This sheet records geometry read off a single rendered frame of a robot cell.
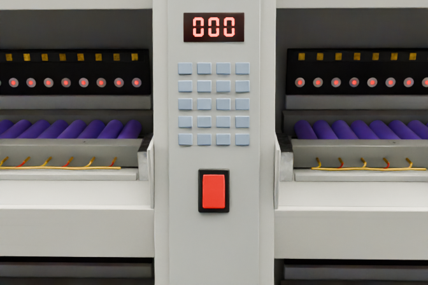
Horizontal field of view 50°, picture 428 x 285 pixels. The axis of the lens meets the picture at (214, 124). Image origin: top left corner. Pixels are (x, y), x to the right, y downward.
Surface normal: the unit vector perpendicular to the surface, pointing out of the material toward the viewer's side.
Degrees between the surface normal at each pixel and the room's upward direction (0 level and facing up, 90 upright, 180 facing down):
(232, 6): 90
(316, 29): 90
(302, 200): 15
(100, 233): 105
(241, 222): 90
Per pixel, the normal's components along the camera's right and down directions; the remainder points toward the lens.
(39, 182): 0.00, -0.95
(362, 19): -0.03, 0.06
